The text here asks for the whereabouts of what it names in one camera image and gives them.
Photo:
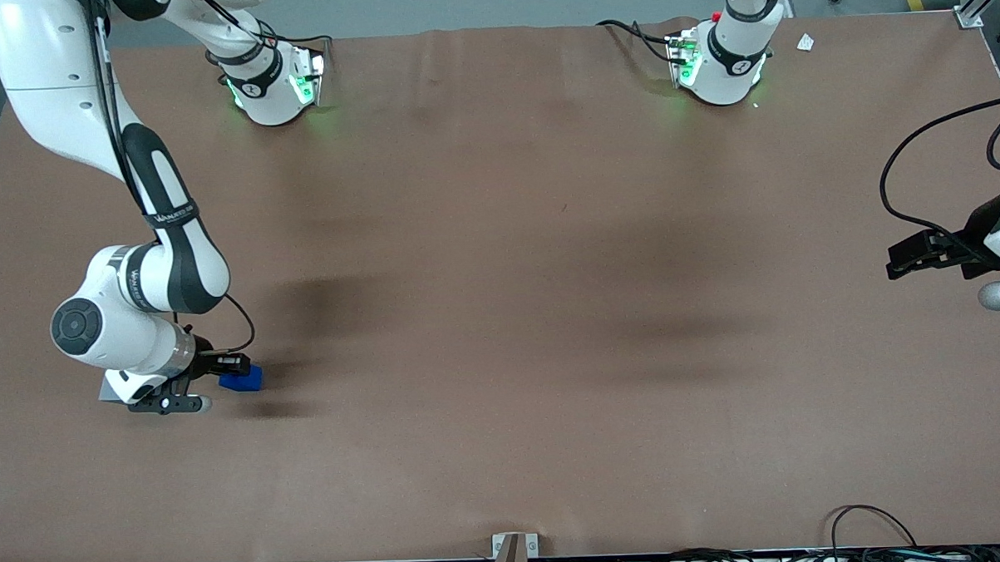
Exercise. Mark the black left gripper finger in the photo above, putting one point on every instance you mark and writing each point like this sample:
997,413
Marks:
923,245
924,266

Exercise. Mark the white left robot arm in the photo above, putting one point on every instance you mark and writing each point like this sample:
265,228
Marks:
722,78

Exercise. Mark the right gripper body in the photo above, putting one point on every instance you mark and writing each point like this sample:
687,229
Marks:
205,363

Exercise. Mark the gray square base block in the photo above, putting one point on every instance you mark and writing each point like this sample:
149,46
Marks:
109,391

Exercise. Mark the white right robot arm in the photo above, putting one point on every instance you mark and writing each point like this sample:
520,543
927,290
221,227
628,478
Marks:
174,242

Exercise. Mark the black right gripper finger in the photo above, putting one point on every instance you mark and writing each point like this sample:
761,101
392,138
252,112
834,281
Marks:
232,357
230,369

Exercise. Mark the small white paper tag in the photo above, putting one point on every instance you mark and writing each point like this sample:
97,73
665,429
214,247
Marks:
805,42

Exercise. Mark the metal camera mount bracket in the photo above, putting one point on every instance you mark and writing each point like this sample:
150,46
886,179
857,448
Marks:
514,555

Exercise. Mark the brown table cover sheet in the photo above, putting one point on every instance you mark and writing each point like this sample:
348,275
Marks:
501,314

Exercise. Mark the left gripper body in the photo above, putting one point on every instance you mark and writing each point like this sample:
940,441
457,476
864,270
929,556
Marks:
977,233

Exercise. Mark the blue plastic part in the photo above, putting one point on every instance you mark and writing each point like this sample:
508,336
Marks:
250,381

